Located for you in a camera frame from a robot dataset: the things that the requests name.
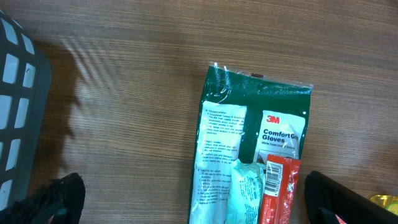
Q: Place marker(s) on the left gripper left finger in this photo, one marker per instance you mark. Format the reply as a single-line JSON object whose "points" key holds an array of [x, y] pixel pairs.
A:
{"points": [[61, 202]]}

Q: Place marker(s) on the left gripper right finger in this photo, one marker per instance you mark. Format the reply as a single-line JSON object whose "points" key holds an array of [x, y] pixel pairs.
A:
{"points": [[327, 201]]}

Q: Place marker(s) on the red snack stick packet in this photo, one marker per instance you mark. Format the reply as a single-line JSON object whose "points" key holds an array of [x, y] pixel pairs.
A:
{"points": [[280, 185]]}

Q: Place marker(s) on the yellow liquid bottle silver cap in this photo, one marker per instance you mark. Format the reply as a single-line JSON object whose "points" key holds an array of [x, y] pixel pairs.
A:
{"points": [[388, 202]]}

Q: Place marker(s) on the light green wipes sachet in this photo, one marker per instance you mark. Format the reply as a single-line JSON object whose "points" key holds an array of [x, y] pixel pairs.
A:
{"points": [[245, 193]]}

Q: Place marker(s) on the green 3M gloves package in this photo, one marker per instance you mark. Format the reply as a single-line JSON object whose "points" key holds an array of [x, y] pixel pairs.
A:
{"points": [[242, 116]]}

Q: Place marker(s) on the dark grey mesh basket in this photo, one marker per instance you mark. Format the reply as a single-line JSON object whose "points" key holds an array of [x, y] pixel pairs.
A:
{"points": [[26, 76]]}

